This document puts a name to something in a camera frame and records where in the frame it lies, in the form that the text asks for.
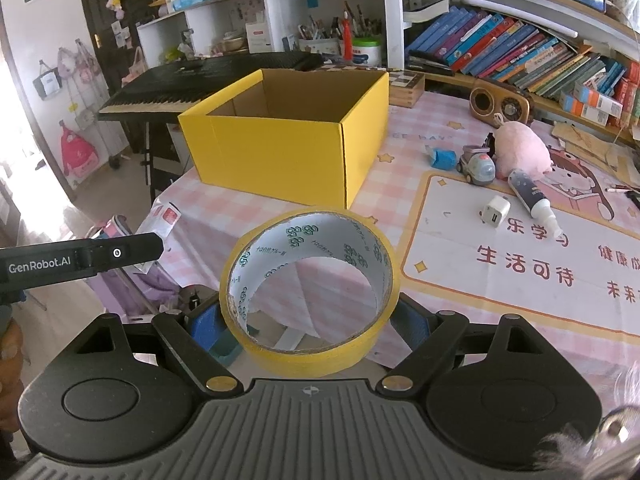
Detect row of colourful books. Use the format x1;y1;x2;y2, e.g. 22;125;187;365
405;4;640;129

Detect pink checkered desktop cloth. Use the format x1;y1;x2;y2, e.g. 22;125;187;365
135;65;640;361

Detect white jar green lid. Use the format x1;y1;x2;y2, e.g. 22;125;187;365
351;35;384;67

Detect orange blue small box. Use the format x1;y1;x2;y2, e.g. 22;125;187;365
560;91;586;117
573;80;626;127

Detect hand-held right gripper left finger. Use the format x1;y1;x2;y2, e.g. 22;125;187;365
86;295;239;399

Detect white light bar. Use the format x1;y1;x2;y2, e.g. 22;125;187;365
462;0;577;39

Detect wooden chessboard box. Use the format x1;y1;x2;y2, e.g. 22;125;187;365
387;69;427;109

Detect pink backpack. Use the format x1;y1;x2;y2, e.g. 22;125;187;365
60;120;99;179

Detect grey toy car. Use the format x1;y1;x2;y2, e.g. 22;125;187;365
457;144;497;187

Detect red white packet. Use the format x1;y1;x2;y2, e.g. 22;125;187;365
149;200;182;237

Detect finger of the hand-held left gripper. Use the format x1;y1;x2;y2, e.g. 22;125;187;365
93;232;166;272

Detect yellow cardboard box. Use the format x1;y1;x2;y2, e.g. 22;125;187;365
178;69;390;210

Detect yellow tape roll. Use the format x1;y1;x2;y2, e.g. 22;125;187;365
219;207;401;379

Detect white charger plug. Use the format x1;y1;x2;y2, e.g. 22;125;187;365
480;196;511;226

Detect pen holder with pens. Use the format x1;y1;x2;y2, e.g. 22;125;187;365
297;10;346;57

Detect brown paper envelopes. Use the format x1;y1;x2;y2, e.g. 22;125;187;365
552;121;640;187

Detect thick book with white pages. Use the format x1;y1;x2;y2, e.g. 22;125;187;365
402;0;452;24

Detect blue tissue packet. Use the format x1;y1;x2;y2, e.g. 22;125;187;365
425;146;459;170

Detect white shelf unit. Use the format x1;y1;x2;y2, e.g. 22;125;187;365
135;0;417;72

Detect pink plush toy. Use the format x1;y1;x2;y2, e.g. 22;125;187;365
492;112;557;181

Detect black keyboard stand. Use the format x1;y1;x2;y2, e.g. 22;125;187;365
142;119;190;206

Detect grey fluffy cloth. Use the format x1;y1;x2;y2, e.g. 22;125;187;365
534;370;640;480

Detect black electronic keyboard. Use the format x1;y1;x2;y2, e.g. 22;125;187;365
96;51;326;122

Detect brown retro radio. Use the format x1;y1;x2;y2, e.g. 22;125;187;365
469;79;535;127

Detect curved wooden bookshelf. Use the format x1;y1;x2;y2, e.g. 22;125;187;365
400;0;640;137

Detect purple cloth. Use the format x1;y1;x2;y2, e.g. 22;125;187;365
85;259;187;313

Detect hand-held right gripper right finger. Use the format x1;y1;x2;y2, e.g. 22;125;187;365
375;296;540;397

